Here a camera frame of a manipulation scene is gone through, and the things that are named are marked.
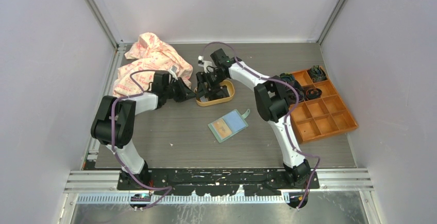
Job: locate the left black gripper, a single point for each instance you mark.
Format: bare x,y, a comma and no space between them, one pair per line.
186,93

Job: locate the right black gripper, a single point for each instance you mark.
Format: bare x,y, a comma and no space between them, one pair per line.
201,78

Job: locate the yellow oval tray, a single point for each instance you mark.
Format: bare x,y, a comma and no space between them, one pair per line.
230,89

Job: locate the green card holder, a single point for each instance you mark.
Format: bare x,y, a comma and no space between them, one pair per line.
236,122

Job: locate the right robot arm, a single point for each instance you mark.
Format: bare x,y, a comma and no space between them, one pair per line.
272,102

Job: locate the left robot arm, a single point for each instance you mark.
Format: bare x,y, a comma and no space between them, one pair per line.
114,122

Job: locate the pink patterned cloth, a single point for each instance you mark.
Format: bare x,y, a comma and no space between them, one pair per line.
148,54

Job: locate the dark rolled item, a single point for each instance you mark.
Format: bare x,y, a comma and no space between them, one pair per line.
311,93
299,90
288,78
317,74

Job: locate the orange compartment organizer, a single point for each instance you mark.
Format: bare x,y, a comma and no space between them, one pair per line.
322,117

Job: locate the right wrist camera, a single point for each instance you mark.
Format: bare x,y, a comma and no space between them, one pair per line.
207,66

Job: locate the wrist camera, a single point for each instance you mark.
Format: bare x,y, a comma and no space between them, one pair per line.
173,71
207,66

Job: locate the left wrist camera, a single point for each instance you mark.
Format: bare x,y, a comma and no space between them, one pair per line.
173,71

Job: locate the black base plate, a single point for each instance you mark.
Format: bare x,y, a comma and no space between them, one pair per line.
223,181

